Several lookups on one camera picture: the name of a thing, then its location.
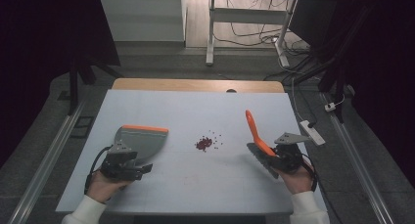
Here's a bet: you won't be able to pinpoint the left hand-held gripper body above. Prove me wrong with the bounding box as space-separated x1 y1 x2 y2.
99 142 144 182

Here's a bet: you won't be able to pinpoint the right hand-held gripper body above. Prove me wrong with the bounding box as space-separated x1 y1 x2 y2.
273 131 311 175

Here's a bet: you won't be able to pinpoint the grey dustpan with orange edge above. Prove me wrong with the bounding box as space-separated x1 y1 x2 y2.
114 124 170 163

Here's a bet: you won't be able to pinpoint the orange brush with grey bristles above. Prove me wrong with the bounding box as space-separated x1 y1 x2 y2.
245 109 281 180

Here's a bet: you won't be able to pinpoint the small green beans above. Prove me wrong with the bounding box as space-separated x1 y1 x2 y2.
207 129 225 151

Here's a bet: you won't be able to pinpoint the pile of red beans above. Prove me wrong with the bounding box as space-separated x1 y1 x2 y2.
195 136 213 153

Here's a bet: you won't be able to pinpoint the person's left hand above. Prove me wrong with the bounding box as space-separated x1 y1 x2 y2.
85 169 132 204

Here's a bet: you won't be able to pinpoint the person's right hand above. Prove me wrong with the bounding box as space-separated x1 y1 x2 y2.
275 163 317 196

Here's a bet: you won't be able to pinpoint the white power strip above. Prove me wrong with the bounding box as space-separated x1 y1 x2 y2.
300 119 327 147

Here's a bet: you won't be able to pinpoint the black tripod stand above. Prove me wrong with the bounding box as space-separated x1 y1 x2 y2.
66 47 125 116
287 5 376 124

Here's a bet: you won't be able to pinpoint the wooden table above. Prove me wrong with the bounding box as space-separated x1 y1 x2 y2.
111 77 286 94

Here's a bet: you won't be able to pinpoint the white cabinet panel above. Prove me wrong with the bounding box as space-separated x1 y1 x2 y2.
98 0 188 43

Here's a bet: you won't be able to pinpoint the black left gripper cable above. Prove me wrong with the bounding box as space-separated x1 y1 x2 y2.
83 146 114 196

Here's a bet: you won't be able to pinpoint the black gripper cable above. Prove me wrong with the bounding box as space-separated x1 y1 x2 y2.
300 153 319 193
83 146 114 196

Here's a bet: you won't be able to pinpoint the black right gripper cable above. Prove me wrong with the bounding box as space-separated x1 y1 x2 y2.
300 153 319 193

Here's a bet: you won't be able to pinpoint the white power strip cable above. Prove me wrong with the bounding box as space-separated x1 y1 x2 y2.
291 76 307 122

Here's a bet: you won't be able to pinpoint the metal floor rail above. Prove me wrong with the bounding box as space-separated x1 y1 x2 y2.
320 92 395 224
7 99 88 224

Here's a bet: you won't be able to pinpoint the tangle of black floor cables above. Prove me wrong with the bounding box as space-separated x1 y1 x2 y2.
213 0 312 57

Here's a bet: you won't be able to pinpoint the white desk frame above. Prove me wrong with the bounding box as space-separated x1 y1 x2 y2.
205 0 299 68

